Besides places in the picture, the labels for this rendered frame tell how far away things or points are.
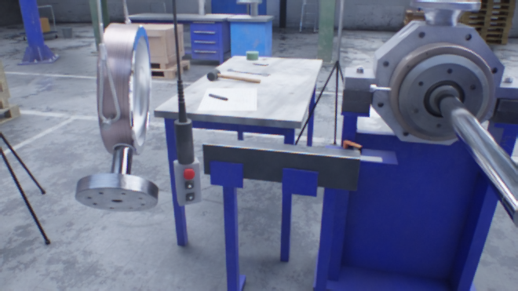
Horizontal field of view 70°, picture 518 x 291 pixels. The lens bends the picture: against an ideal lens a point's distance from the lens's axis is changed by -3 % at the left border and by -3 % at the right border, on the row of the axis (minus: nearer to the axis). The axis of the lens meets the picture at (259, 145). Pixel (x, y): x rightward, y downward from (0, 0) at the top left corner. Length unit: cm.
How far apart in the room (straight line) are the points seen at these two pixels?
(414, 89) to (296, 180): 56
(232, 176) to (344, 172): 44
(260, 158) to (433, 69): 71
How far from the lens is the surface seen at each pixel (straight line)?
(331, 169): 147
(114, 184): 93
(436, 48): 152
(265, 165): 150
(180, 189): 105
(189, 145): 100
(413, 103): 151
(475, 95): 155
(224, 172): 155
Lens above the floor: 148
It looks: 24 degrees down
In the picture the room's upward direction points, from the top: straight up
